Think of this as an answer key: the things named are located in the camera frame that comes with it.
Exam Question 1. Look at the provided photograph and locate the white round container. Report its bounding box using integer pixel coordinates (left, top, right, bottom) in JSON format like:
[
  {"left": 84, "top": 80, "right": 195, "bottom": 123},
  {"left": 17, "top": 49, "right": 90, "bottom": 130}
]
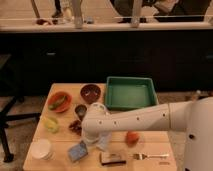
[{"left": 30, "top": 139, "right": 52, "bottom": 160}]

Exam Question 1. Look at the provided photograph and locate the small metal cup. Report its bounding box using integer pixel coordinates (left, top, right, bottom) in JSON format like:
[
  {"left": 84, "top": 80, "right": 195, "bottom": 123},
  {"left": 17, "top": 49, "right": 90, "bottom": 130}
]
[{"left": 75, "top": 105, "right": 87, "bottom": 120}]

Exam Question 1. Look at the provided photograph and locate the orange bowl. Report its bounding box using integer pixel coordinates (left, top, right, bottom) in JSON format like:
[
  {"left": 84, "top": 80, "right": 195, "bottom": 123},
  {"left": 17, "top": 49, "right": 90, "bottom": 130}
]
[{"left": 47, "top": 91, "right": 72, "bottom": 113}]

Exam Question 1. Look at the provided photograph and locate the light blue cloth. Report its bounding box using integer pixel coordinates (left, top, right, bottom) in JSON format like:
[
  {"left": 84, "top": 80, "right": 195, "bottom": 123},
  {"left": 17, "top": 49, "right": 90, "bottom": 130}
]
[{"left": 96, "top": 132, "right": 111, "bottom": 151}]

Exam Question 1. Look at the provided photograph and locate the dark red grape bunch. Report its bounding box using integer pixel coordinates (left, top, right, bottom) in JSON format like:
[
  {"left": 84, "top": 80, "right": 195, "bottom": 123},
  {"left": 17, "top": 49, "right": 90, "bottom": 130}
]
[{"left": 69, "top": 120, "right": 82, "bottom": 135}]

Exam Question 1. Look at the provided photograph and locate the red tomato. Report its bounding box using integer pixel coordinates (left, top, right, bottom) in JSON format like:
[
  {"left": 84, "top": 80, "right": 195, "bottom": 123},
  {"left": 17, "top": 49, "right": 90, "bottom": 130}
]
[{"left": 125, "top": 131, "right": 140, "bottom": 145}]

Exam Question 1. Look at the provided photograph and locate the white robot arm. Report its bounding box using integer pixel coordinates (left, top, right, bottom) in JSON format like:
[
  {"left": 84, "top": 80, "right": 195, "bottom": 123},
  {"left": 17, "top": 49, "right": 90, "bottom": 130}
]
[{"left": 82, "top": 97, "right": 213, "bottom": 171}]

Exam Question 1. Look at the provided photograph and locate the green plastic tray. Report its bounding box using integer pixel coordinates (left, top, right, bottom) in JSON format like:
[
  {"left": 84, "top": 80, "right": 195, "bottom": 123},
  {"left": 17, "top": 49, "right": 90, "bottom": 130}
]
[{"left": 104, "top": 76, "right": 158, "bottom": 111}]

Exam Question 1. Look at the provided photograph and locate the silver fork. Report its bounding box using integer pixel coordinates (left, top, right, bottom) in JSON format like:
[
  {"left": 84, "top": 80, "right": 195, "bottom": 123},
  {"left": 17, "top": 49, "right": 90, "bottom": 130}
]
[{"left": 132, "top": 153, "right": 169, "bottom": 160}]

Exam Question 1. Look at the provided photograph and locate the black chair base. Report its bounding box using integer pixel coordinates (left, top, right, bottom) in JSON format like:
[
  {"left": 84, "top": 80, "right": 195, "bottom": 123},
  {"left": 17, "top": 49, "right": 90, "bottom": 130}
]
[{"left": 0, "top": 53, "right": 42, "bottom": 164}]

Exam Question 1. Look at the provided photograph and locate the dark red bowl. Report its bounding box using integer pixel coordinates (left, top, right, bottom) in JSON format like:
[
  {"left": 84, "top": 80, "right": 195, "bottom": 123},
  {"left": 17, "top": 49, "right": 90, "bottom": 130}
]
[{"left": 80, "top": 84, "right": 101, "bottom": 104}]

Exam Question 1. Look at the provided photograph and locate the blue sponge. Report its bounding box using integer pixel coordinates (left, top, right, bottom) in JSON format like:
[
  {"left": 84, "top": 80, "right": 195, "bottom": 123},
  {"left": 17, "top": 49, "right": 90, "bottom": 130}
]
[{"left": 68, "top": 141, "right": 88, "bottom": 162}]

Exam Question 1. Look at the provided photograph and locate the green cucumber piece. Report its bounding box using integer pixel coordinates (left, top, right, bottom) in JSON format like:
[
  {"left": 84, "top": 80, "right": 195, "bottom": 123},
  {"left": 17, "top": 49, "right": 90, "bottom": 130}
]
[{"left": 48, "top": 96, "right": 66, "bottom": 110}]

